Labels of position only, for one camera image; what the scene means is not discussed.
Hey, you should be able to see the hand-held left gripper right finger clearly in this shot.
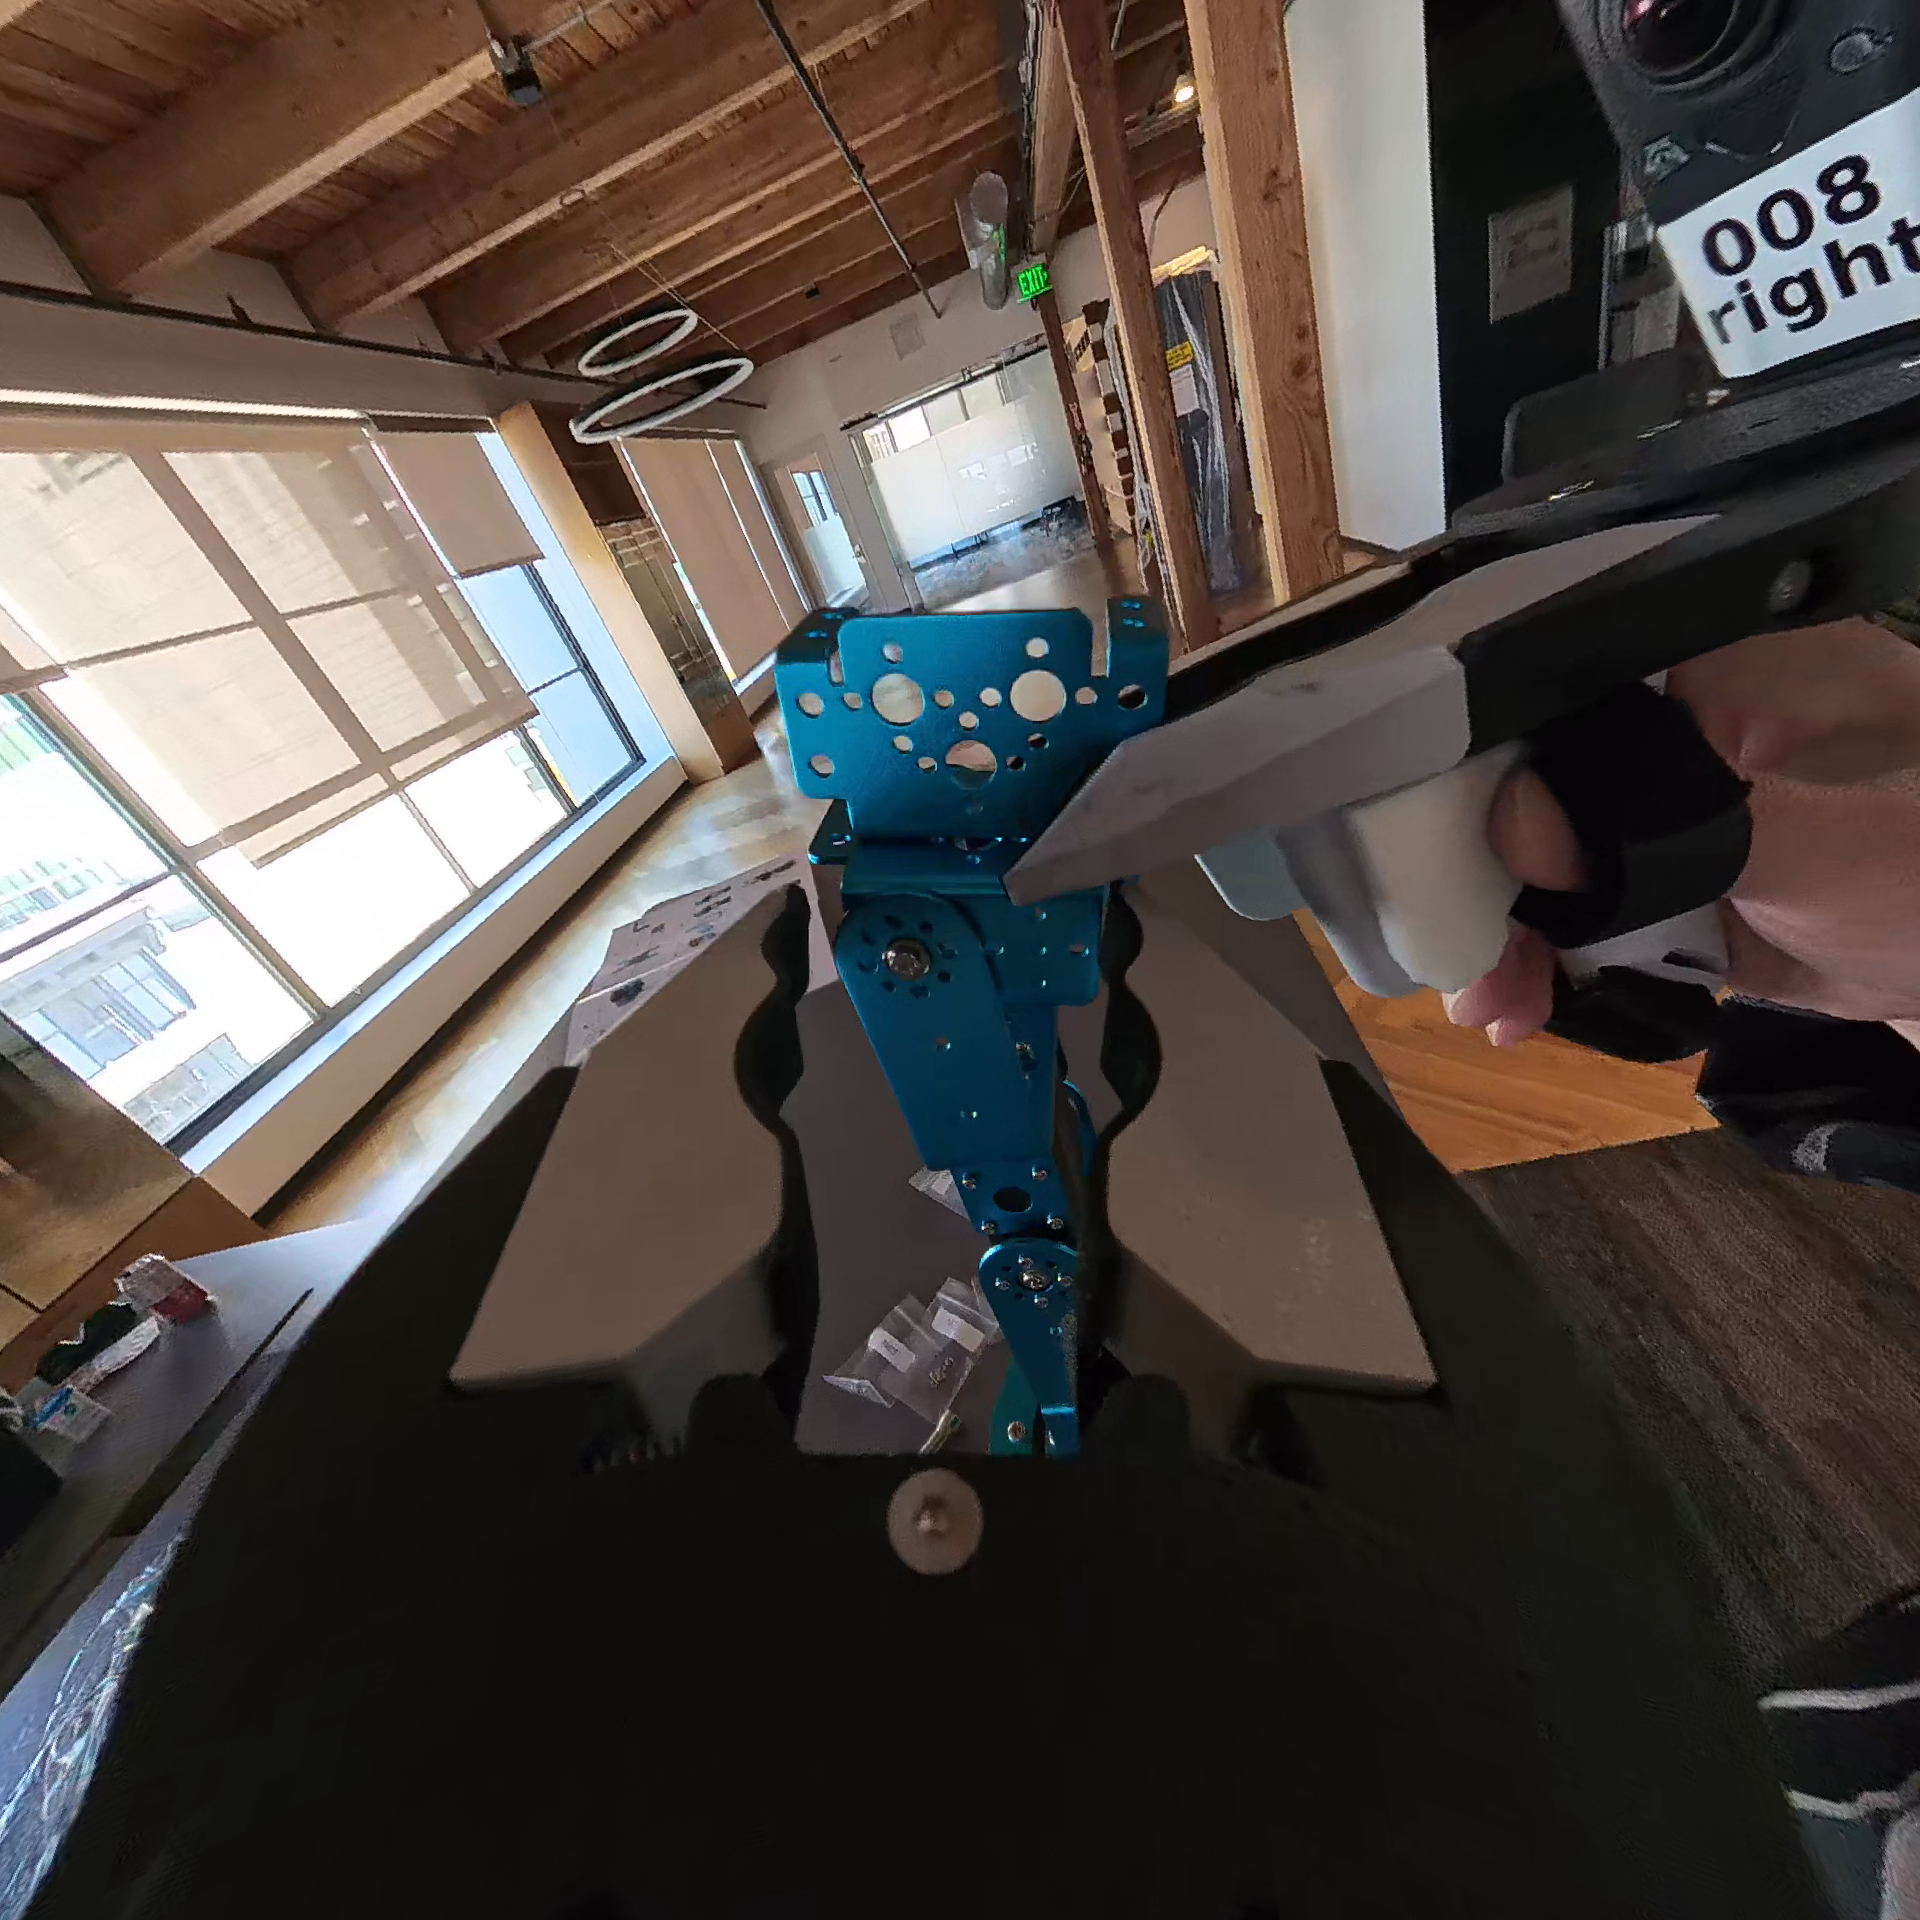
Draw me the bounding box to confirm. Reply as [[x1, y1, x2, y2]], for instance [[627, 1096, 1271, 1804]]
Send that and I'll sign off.
[[1099, 876, 1440, 1443]]

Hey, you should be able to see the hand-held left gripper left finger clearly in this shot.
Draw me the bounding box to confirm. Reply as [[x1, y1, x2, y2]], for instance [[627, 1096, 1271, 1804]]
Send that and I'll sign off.
[[445, 880, 823, 1443]]

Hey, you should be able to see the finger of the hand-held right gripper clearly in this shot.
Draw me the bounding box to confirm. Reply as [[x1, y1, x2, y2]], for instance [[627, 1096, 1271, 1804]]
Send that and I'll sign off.
[[1003, 513, 1723, 911]]

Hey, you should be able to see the blue toy robot arm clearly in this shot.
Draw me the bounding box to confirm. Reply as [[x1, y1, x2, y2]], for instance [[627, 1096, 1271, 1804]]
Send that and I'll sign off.
[[771, 594, 1171, 1457]]

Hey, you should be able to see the dark grey desk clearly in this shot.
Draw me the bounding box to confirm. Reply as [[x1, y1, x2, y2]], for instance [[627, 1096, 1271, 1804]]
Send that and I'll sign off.
[[561, 856, 1401, 1464]]

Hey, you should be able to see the dark office desk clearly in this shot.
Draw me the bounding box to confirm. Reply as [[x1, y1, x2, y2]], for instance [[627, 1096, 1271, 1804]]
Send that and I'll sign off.
[[0, 1228, 352, 1517]]

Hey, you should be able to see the person's right hand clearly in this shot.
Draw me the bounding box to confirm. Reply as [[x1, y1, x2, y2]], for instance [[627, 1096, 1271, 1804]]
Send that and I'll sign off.
[[1444, 610, 1920, 1054]]

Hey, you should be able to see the printed instruction sheet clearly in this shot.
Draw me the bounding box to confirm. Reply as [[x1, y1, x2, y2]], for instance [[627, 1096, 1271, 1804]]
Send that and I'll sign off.
[[577, 863, 817, 1054]]

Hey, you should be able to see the group of clear parts bags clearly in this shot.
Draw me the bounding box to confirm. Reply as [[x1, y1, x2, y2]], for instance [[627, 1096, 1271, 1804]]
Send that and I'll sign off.
[[822, 1162, 1003, 1424]]

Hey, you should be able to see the large grid window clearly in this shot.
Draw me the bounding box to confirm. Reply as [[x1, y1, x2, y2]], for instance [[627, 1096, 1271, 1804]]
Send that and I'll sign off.
[[0, 434, 647, 1189]]

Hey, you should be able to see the black laptop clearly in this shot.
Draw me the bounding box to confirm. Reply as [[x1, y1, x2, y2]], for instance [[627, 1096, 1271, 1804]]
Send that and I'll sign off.
[[0, 1419, 64, 1557]]

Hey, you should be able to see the beige roller blind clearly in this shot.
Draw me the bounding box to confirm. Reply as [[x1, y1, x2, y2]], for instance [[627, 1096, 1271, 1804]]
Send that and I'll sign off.
[[0, 429, 547, 863]]

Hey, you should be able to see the thin ceiling conduit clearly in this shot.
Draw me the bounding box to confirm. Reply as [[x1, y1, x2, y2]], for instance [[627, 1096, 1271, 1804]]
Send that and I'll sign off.
[[757, 0, 941, 317]]

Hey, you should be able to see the person's striped sweater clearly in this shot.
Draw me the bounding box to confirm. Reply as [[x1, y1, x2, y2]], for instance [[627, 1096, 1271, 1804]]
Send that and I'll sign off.
[[1757, 1596, 1920, 1920]]

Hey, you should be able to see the white wall notice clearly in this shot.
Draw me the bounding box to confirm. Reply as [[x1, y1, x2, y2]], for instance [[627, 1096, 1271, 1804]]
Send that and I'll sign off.
[[1489, 185, 1572, 323]]

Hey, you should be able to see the wooden support post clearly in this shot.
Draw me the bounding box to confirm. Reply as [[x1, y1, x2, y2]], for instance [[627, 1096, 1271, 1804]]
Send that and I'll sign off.
[[1048, 0, 1220, 649], [1183, 0, 1344, 607]]

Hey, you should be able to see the ring ceiling lamp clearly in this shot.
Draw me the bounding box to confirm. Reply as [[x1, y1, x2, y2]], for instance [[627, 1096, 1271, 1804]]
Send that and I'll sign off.
[[567, 354, 757, 444], [573, 302, 704, 379]]

